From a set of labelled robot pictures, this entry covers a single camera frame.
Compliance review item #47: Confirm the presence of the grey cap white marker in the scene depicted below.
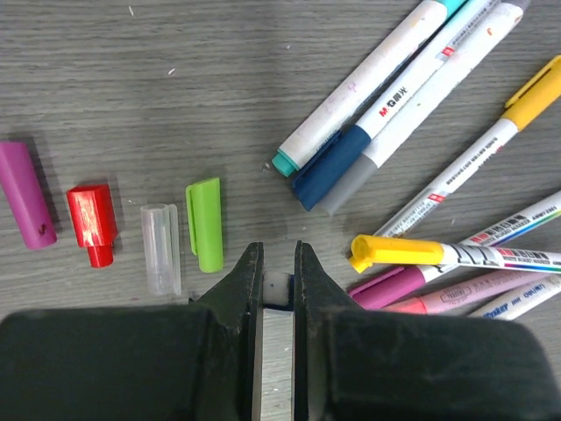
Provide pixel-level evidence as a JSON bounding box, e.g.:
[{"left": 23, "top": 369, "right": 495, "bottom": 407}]
[{"left": 319, "top": 1, "right": 530, "bottom": 215}]

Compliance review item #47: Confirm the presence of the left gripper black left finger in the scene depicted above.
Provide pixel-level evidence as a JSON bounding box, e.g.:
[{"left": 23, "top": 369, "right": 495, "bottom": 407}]
[{"left": 1, "top": 242, "right": 264, "bottom": 420}]

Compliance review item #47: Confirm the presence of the dark blue cap marker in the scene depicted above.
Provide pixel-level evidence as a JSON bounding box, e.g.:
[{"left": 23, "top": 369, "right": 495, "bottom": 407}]
[{"left": 292, "top": 1, "right": 497, "bottom": 211}]

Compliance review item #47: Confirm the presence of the red pen cap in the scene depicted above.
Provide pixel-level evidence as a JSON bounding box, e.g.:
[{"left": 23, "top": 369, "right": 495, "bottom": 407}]
[{"left": 66, "top": 183, "right": 117, "bottom": 268}]

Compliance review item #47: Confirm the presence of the grey end white marker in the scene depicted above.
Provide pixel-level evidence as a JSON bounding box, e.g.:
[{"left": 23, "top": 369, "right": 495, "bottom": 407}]
[{"left": 469, "top": 275, "right": 560, "bottom": 321}]

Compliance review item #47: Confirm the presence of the teal cap white marker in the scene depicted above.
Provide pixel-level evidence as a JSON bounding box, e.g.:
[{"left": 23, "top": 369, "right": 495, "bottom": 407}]
[{"left": 272, "top": 1, "right": 464, "bottom": 177}]

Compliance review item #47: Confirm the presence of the clear pen cap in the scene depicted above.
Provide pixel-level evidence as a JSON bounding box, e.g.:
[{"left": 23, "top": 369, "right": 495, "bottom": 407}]
[{"left": 140, "top": 203, "right": 181, "bottom": 296}]

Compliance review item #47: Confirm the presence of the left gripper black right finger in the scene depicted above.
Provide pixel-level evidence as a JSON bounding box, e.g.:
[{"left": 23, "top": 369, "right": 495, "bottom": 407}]
[{"left": 293, "top": 242, "right": 557, "bottom": 420}]

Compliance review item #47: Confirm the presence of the green pen cap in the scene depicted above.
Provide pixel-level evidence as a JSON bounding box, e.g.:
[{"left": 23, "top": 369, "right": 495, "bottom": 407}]
[{"left": 185, "top": 177, "right": 224, "bottom": 273}]

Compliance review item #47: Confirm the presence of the yellow end rainbow pen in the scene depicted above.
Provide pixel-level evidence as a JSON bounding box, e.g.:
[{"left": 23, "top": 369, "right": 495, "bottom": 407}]
[{"left": 349, "top": 235, "right": 560, "bottom": 274}]

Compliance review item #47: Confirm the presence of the blue marker cap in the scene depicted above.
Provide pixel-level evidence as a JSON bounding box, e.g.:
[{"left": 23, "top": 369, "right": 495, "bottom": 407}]
[{"left": 263, "top": 271, "right": 294, "bottom": 312}]

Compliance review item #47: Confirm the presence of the lilac pen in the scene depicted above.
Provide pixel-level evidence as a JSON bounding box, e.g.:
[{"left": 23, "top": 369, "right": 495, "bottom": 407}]
[{"left": 383, "top": 270, "right": 560, "bottom": 315}]

